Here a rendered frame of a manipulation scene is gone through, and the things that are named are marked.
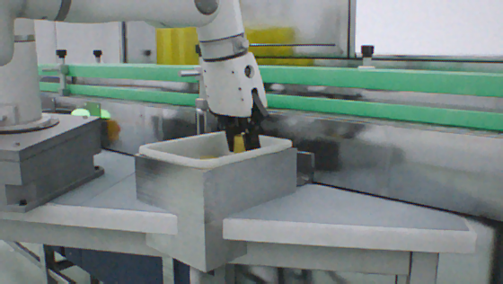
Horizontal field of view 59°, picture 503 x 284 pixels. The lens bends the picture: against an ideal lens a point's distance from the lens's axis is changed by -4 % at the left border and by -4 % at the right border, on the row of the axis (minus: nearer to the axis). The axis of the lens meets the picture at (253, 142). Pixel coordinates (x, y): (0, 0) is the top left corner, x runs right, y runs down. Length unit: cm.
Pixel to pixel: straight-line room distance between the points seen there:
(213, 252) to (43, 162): 32
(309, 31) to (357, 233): 54
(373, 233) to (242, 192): 21
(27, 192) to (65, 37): 663
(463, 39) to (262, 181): 45
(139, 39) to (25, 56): 77
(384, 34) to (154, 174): 54
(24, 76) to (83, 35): 665
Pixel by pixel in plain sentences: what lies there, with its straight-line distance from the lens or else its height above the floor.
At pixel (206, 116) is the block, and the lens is 90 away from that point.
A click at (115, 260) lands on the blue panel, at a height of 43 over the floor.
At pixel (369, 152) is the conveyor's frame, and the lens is 80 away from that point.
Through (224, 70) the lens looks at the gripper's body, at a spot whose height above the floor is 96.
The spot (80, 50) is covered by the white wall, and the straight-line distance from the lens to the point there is 749.
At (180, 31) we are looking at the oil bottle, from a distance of 115.
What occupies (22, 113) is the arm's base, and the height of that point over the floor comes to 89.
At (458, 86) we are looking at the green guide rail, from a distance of 75.
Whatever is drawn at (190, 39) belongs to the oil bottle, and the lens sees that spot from 112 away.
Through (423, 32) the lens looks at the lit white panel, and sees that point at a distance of 94.
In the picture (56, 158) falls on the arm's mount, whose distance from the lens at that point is 85.
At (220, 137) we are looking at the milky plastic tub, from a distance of 89.
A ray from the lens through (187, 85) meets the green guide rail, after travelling 96.
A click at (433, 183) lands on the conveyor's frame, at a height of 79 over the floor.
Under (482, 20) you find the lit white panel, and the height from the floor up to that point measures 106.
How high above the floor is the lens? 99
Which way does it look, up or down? 11 degrees down
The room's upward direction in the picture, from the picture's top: straight up
